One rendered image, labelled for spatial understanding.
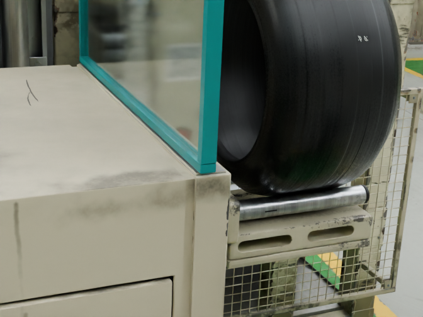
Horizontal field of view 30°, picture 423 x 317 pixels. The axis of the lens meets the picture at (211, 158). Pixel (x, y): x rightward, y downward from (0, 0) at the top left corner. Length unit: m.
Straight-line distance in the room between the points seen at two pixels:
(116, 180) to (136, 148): 0.11
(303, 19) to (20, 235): 0.86
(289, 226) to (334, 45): 0.42
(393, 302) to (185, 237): 2.42
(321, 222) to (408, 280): 1.72
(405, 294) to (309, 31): 1.98
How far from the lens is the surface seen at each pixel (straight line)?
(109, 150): 0.95
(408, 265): 3.60
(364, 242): 1.86
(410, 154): 2.52
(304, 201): 1.75
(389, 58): 1.62
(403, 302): 3.29
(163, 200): 0.87
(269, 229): 1.71
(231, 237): 1.66
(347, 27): 1.58
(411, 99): 2.46
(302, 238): 1.76
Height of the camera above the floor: 1.59
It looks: 20 degrees down
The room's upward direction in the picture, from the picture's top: 3 degrees clockwise
